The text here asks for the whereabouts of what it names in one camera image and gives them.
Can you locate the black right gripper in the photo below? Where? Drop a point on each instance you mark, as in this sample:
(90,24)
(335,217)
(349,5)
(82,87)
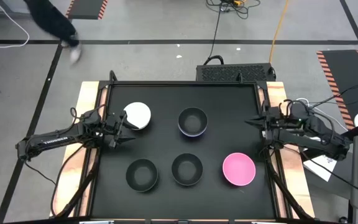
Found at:
(272,124)

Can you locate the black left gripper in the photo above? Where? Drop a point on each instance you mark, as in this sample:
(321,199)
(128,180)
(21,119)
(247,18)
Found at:
(112,127)

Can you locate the white bowl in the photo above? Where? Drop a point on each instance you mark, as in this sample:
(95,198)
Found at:
(140,113)

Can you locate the dark grey bowl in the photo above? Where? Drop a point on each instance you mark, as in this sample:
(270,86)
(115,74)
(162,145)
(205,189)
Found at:
(141,175)
(187,169)
(192,121)

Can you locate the pink ribbed bowl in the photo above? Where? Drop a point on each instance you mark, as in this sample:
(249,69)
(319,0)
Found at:
(239,169)

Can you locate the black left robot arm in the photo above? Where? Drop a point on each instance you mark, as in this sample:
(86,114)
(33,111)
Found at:
(54,140)

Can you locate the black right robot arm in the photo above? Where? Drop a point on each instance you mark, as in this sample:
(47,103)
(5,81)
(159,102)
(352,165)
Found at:
(315,137)

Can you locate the light wooden side board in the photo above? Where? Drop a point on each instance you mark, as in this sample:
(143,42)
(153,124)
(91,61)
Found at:
(277,93)
(85,93)

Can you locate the black perforated computer tower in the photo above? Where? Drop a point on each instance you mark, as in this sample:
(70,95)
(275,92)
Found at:
(235,73)

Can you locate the white paper sheet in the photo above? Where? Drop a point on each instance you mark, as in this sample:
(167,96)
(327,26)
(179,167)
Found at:
(322,168)

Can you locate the hazard-striped black floor mat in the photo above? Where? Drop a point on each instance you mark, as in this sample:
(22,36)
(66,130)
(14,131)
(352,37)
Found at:
(343,77)
(85,9)

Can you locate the person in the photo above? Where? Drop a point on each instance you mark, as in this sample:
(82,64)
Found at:
(51,21)

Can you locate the black table frame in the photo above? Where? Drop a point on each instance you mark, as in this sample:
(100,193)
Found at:
(182,82)

